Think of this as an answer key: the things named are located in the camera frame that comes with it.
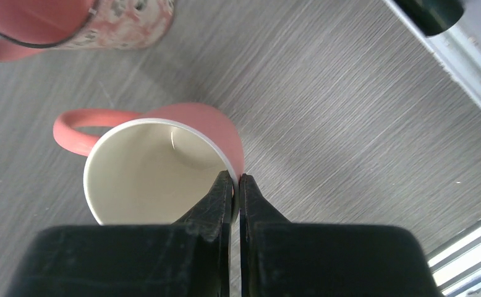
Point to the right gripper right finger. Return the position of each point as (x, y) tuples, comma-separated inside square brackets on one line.
[(284, 258)]

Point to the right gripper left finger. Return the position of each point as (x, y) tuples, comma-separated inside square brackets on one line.
[(189, 257)]

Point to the plain pink mug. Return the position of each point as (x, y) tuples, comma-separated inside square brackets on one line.
[(150, 168)]

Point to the pink patterned mug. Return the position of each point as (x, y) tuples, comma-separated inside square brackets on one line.
[(31, 27)]

